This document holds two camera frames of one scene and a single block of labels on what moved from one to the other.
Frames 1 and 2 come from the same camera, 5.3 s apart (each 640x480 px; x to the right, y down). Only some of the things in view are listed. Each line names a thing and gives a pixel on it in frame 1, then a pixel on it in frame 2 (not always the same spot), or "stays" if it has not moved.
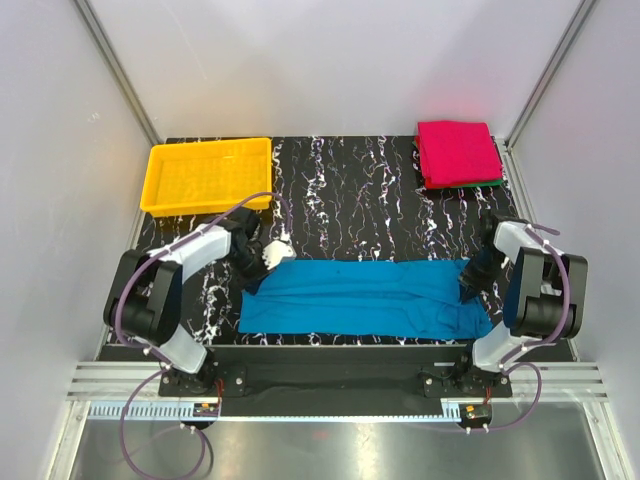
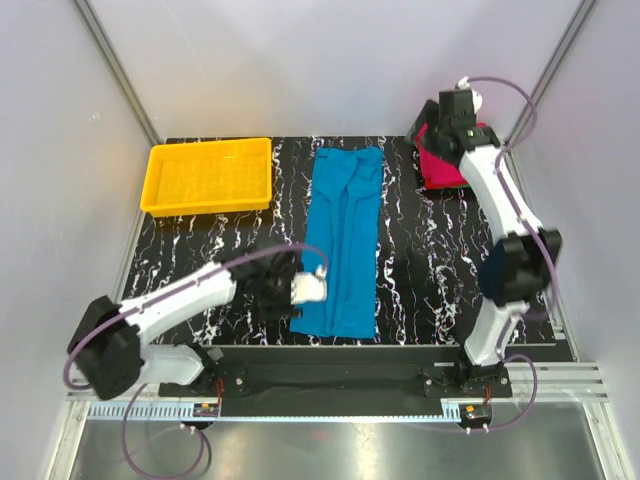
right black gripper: x=471 y=286 -> x=426 y=114
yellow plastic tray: x=207 y=178 stays
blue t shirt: x=382 y=298 -> x=343 y=225
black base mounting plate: x=335 y=381 stays
